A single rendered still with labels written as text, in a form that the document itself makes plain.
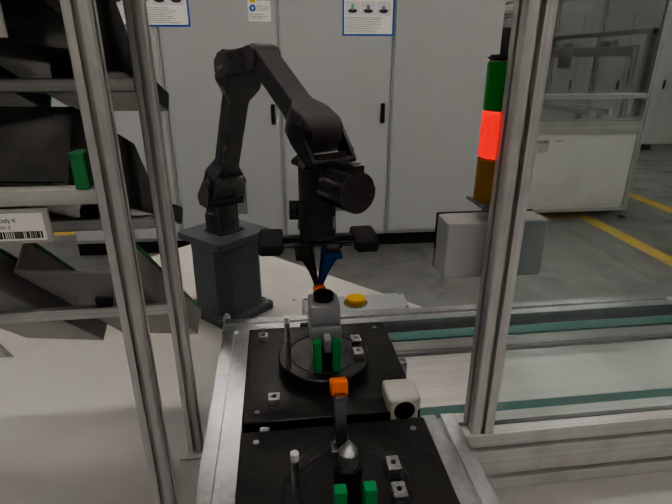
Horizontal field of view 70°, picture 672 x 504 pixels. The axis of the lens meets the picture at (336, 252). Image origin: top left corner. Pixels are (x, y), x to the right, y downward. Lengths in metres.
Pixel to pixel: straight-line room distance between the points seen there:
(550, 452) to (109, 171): 0.64
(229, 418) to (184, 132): 3.16
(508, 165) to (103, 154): 0.38
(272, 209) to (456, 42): 1.81
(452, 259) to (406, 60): 3.21
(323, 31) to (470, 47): 1.06
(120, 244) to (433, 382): 0.56
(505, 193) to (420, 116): 3.27
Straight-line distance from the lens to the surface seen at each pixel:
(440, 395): 0.82
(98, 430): 0.91
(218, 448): 0.67
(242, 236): 1.05
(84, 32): 0.43
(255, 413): 0.69
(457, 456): 0.67
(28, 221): 0.48
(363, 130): 3.71
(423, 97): 3.78
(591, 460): 0.81
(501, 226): 0.55
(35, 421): 0.97
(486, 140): 0.56
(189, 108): 3.70
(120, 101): 0.70
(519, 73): 0.52
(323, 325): 0.70
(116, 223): 0.45
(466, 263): 0.59
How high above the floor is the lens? 1.41
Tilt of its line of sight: 22 degrees down
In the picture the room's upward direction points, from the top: straight up
